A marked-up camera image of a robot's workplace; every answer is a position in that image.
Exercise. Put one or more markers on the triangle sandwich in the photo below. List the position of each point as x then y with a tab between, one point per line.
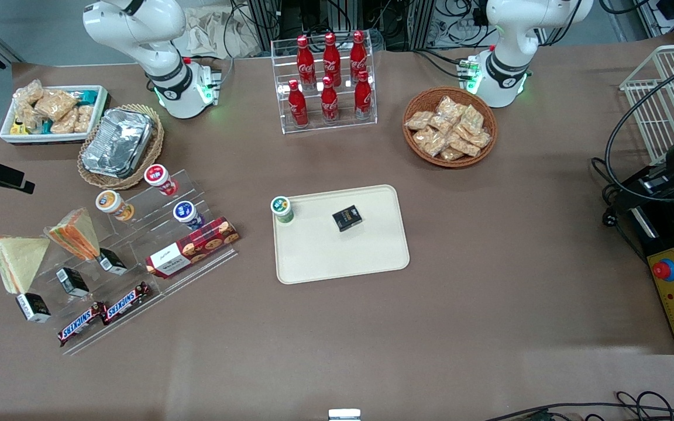
76	234
21	260

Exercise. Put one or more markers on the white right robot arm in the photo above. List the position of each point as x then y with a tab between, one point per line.
167	88

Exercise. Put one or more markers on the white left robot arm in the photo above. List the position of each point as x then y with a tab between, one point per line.
506	64

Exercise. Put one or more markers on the cream plastic tray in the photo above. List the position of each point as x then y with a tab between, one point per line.
343	257

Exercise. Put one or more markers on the small yellow packet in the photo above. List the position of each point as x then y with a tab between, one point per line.
18	127

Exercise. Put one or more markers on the white rectangular bin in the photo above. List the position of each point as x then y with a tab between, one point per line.
50	138

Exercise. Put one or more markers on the clear beige snack packet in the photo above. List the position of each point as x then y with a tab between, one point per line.
464	145
30	92
480	139
441	124
27	116
84	118
473	120
65	123
423	136
435	146
419	120
451	154
451	108
55	104

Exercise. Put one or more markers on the red emergency stop button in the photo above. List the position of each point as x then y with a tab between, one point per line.
664	269

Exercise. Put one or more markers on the orange lid yogurt cup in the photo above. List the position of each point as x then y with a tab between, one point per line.
110	203

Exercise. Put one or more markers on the silver foil container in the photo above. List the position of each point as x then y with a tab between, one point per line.
117	143

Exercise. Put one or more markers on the teal snack packet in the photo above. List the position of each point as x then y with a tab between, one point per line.
88	96

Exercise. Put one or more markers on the small black chocolate box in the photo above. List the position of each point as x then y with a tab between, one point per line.
113	262
347	218
33	307
72	282

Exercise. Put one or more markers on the clear acrylic stepped stand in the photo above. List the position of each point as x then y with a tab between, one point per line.
138	234

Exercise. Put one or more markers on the red lid yogurt cup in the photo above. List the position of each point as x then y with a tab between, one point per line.
158	177

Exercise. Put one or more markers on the oval tan wicker basket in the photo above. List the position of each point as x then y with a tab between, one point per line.
158	140

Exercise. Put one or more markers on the Snickers chocolate bar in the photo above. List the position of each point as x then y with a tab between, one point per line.
81	324
126	303

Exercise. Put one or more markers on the blue lid yogurt cup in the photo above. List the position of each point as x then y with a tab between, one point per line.
186	213

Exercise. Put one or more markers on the red plaid cookie box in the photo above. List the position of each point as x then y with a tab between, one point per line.
193	245

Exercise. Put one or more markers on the round brown wicker basket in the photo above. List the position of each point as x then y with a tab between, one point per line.
425	96

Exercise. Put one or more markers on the beige cloth bag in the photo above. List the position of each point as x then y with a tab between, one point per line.
208	32

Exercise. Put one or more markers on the green lid yogurt cup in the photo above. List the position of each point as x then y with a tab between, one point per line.
282	209

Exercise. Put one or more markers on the red cola bottle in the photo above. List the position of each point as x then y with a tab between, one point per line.
298	108
358	55
363	99
332	58
305	64
329	105

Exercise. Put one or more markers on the clear acrylic bottle rack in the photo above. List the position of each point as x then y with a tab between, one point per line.
343	126

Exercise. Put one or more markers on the small white object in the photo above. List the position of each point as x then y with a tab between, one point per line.
344	415

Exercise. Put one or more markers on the aluminium frame rack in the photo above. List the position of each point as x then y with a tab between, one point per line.
290	17

